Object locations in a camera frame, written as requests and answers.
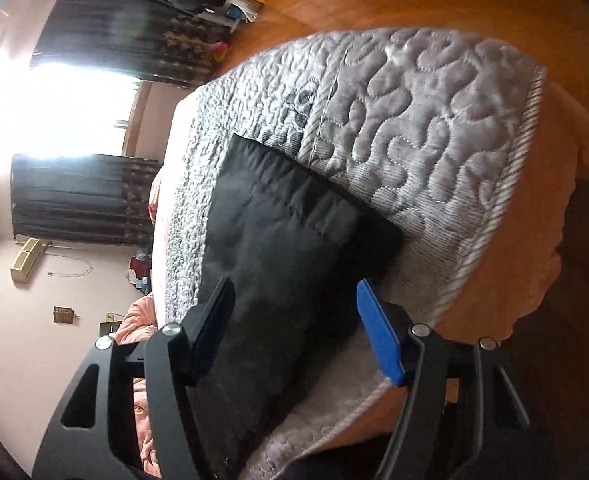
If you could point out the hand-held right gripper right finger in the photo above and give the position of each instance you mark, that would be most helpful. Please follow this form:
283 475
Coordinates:
380 335

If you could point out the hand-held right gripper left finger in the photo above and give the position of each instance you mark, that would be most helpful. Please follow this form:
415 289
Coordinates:
213 325

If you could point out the black pants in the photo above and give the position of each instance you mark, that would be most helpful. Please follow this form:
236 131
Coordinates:
274 260

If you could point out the pink quilt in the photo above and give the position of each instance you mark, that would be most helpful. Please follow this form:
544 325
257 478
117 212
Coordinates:
137 317

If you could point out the pile of colourful clothes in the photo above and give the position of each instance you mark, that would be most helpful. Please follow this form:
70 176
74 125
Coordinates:
139 272

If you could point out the dark patterned curtain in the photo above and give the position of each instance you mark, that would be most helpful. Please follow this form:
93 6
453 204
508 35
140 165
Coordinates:
124 40
74 200

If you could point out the beige air conditioner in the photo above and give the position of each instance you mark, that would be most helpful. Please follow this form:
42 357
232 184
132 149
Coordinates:
24 260

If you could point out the grey quilted bed cover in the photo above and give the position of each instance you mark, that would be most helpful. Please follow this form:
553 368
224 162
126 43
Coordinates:
399 110

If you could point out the peach bed sheet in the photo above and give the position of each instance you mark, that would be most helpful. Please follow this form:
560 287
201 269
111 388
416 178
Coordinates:
549 185

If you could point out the bright window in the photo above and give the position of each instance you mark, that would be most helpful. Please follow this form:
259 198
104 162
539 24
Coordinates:
74 110

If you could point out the white bundle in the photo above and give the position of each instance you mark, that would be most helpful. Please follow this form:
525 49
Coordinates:
244 7

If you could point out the small brown wall ornament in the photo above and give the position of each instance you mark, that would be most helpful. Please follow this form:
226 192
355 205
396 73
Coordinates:
64 314

